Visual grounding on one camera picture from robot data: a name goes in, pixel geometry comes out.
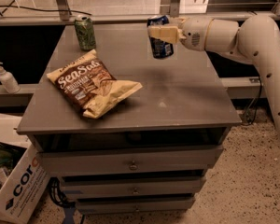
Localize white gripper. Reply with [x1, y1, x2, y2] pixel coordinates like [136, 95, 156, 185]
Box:
[147, 17, 212, 51]

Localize blue pepsi can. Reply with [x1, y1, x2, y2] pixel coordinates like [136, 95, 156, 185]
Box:
[147, 15, 174, 59]

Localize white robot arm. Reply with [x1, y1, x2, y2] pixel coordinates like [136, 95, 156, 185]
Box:
[147, 15, 280, 140]

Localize green soda can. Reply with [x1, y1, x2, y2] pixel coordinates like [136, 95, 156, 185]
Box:
[74, 15, 96, 50]

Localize sea salt chips bag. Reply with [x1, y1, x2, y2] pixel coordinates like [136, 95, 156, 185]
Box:
[47, 51, 142, 119]

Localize middle grey drawer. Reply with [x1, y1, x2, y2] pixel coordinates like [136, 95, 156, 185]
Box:
[61, 176, 206, 199]

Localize grey drawer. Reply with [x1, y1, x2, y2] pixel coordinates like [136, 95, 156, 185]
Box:
[77, 196, 195, 215]
[36, 145, 223, 176]
[61, 176, 206, 199]

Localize white pump bottle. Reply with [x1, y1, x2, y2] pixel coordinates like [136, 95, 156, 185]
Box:
[0, 62, 21, 93]

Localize top grey drawer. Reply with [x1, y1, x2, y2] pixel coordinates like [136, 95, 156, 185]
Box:
[36, 145, 223, 176]

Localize bottom grey drawer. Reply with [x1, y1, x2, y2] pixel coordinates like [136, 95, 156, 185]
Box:
[77, 196, 195, 215]

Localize white cardboard box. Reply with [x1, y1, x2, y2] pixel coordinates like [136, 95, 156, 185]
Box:
[0, 114, 49, 224]

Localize black cable on floor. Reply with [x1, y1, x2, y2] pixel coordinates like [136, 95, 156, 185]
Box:
[0, 0, 93, 17]

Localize black cables under cabinet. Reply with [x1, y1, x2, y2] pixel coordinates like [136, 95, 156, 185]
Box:
[48, 176, 76, 210]

